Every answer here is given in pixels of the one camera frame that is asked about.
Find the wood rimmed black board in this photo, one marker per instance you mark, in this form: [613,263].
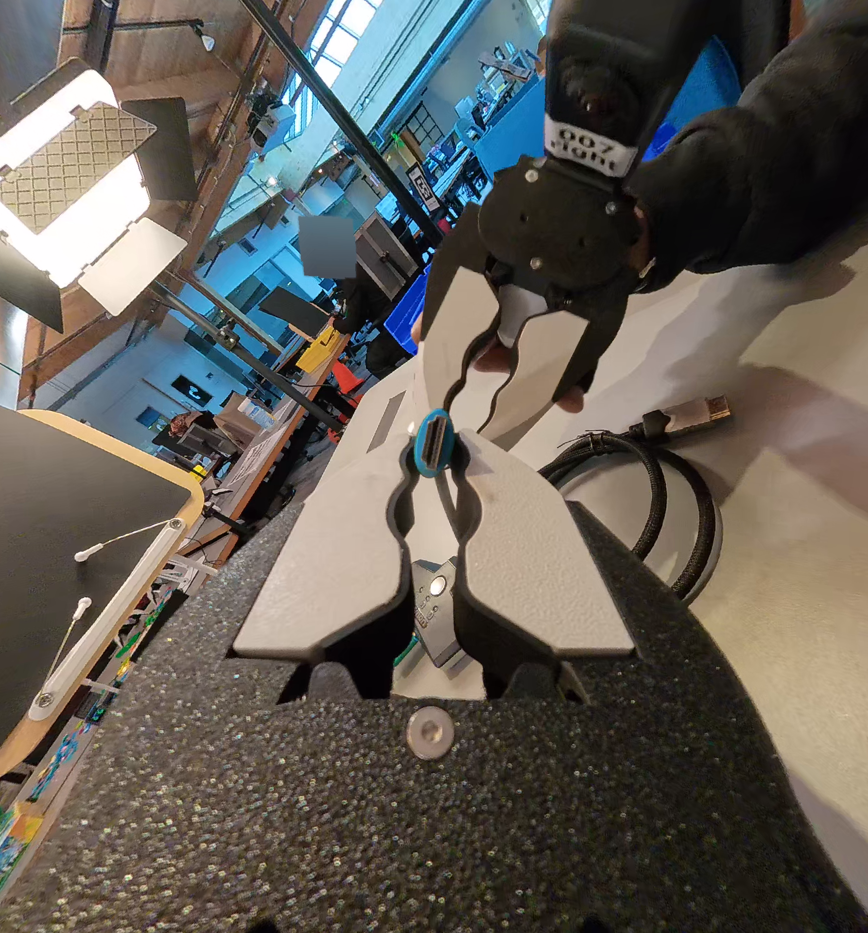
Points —
[62,568]

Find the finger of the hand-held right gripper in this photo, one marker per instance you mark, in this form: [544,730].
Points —
[543,364]
[448,342]

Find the long wooden workbench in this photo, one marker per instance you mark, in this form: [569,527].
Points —
[273,452]

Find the black easel board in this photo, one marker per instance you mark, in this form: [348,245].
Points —
[295,310]

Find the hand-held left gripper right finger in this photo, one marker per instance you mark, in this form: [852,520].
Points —
[543,568]

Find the black light stand pole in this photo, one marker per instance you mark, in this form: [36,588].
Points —
[332,109]

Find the orange traffic cone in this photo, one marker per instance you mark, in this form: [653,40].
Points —
[346,379]

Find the black hdmi switch box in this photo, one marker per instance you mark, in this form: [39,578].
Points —
[434,605]

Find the person's right forearm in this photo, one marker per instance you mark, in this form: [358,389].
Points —
[769,146]

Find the white stand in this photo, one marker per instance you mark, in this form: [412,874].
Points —
[106,619]

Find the person's right hand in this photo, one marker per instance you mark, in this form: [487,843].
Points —
[494,358]

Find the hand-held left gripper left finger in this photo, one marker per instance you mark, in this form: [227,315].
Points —
[324,568]

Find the studio light panel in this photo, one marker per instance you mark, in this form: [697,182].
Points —
[62,182]

